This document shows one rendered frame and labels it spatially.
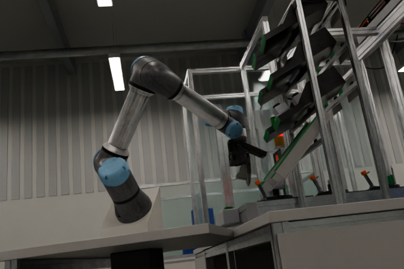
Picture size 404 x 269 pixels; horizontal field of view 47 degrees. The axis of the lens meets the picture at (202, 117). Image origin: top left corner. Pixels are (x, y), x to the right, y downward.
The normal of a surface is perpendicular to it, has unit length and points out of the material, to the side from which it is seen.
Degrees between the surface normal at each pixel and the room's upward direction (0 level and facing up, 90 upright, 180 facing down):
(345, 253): 90
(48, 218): 90
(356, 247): 90
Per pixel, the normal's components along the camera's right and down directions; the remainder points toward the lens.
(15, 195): 0.11, -0.32
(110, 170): -0.27, -0.78
